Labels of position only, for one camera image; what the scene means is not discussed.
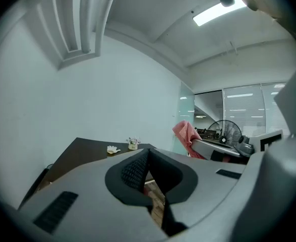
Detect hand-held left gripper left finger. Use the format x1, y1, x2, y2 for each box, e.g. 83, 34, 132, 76
18, 148, 169, 242

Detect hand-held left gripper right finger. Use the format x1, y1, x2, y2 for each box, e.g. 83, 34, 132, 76
149, 148, 247, 237

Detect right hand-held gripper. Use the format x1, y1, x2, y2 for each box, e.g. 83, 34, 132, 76
191, 129, 284, 160

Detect pink cloth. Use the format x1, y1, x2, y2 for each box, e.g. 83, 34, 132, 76
172, 119, 208, 160

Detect black standing fan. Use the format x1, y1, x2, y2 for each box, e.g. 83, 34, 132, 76
207, 119, 242, 146

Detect frosted glass partition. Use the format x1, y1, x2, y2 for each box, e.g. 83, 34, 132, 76
179, 82, 195, 157

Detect black flat panel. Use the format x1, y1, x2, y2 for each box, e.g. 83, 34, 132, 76
18, 167, 53, 210

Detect white window blinds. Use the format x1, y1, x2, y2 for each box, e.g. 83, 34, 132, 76
223, 83, 291, 138

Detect white work glove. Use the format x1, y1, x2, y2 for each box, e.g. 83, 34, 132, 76
106, 145, 122, 154

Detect cream pot with pink flowers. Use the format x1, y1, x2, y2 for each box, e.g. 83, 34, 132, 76
126, 136, 141, 150

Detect rectangular ceiling light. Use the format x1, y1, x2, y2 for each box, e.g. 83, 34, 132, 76
192, 0, 248, 27

